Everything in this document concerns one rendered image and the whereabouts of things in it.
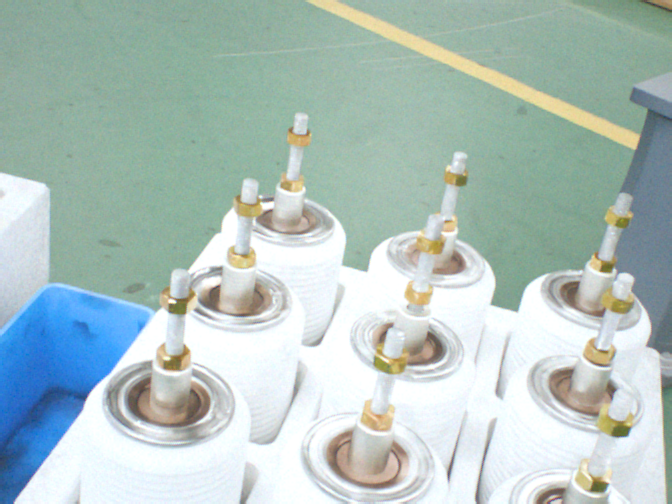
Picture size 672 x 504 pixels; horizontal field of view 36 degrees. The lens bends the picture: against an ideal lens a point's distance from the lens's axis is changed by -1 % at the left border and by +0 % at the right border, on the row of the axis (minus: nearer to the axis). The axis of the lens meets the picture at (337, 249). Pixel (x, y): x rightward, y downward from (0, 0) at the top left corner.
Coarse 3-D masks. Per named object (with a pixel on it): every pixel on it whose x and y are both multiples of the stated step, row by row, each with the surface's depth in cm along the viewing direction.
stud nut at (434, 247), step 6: (420, 234) 63; (420, 240) 62; (426, 240) 62; (432, 240) 62; (438, 240) 62; (444, 240) 63; (420, 246) 63; (426, 246) 62; (432, 246) 62; (438, 246) 62; (444, 246) 63; (426, 252) 62; (432, 252) 62; (438, 252) 63
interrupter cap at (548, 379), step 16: (544, 368) 67; (560, 368) 67; (528, 384) 65; (544, 384) 65; (560, 384) 66; (608, 384) 67; (624, 384) 67; (544, 400) 64; (560, 400) 64; (608, 400) 65; (640, 400) 65; (560, 416) 63; (576, 416) 63; (592, 416) 63; (640, 416) 64; (592, 432) 62
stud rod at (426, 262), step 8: (432, 216) 62; (440, 216) 62; (432, 224) 62; (440, 224) 62; (432, 232) 62; (440, 232) 62; (424, 256) 63; (432, 256) 63; (424, 264) 63; (432, 264) 64; (416, 272) 64; (424, 272) 64; (416, 280) 64; (424, 280) 64; (416, 288) 64; (424, 288) 64; (408, 304) 65; (416, 312) 65
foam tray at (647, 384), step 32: (352, 288) 85; (160, 320) 77; (512, 320) 85; (128, 352) 74; (320, 352) 77; (480, 352) 80; (320, 384) 74; (480, 384) 77; (640, 384) 80; (288, 416) 70; (480, 416) 73; (64, 448) 64; (256, 448) 67; (480, 448) 70; (32, 480) 62; (64, 480) 62; (256, 480) 65; (448, 480) 72; (640, 480) 70
